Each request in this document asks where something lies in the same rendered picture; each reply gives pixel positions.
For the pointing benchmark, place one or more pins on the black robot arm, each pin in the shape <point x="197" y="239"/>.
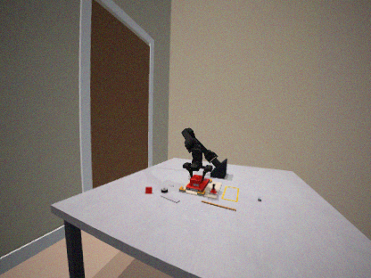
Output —
<point x="192" y="143"/>

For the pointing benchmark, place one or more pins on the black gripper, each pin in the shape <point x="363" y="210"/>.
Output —
<point x="207" y="168"/>

